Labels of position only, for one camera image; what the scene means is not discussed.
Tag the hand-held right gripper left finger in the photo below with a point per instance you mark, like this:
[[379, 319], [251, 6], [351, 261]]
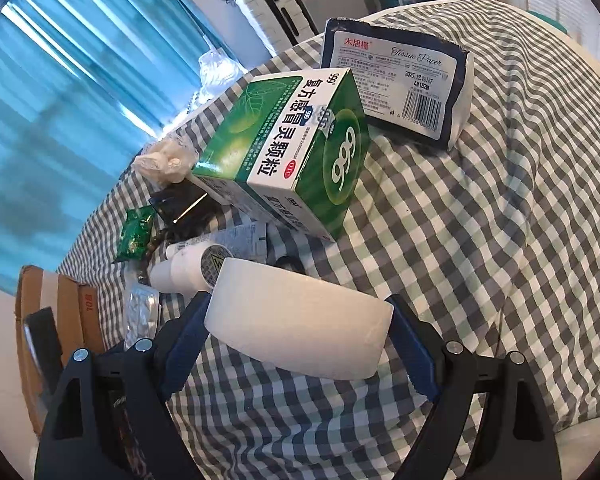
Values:
[[185, 345]]

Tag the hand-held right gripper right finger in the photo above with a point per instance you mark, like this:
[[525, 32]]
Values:
[[415, 350]]

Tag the white toilet paper roll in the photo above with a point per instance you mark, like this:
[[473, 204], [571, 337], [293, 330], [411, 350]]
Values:
[[290, 320]]

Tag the cardboard box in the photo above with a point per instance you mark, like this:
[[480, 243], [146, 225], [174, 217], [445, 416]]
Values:
[[70, 300]]

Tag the green medicine box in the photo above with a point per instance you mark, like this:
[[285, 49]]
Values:
[[280, 150]]

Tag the navy tissue paper pack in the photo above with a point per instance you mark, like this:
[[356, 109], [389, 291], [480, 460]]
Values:
[[395, 75]]

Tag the white plastic bottle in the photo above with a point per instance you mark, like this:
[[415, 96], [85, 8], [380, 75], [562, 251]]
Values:
[[185, 265]]

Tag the checked bed sheet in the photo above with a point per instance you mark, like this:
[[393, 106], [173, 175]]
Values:
[[480, 260]]

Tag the white cream tube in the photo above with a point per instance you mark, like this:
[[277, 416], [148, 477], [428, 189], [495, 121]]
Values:
[[240, 240]]

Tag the green snack packet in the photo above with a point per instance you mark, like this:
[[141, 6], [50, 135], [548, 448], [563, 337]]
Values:
[[135, 235]]

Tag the black leather case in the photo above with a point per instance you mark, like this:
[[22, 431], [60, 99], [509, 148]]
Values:
[[180, 205]]

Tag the crumpled white plastic bag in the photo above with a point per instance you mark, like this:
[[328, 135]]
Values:
[[165, 160]]

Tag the large clear water bottle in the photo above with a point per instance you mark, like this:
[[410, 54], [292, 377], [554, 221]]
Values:
[[220, 70]]

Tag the blue curtain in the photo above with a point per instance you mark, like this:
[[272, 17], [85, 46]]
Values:
[[80, 85]]

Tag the white suitcase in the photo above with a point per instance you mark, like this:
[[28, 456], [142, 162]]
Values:
[[270, 15]]

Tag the teal plastic stool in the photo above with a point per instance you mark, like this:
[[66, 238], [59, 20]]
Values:
[[565, 22]]

